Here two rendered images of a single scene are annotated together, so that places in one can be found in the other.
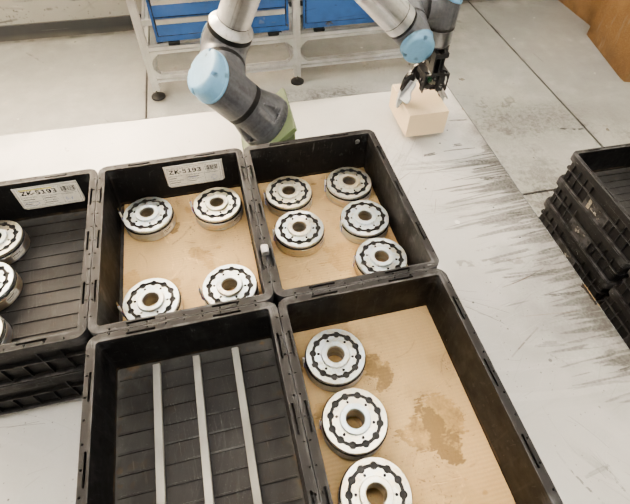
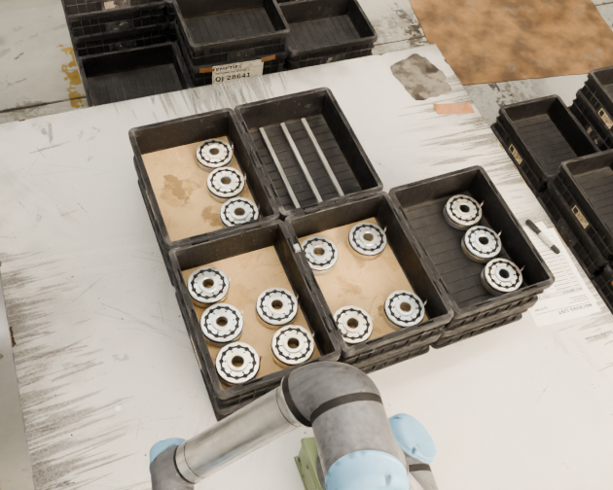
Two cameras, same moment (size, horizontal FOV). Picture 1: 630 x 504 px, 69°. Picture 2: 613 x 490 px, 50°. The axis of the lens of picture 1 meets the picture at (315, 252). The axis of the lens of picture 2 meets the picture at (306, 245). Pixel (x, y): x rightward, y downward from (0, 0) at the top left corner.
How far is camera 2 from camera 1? 155 cm
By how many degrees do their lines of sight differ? 70
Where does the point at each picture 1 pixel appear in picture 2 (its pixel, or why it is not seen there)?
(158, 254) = (382, 285)
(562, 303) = (41, 325)
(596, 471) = (69, 212)
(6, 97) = not seen: outside the picture
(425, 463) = (185, 174)
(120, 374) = not seen: hidden behind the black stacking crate
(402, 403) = (196, 200)
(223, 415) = (301, 189)
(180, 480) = (313, 161)
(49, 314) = (433, 236)
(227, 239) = (335, 303)
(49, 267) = (455, 268)
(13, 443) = not seen: hidden behind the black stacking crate
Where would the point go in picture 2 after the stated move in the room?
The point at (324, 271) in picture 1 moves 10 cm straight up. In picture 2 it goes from (252, 282) to (253, 262)
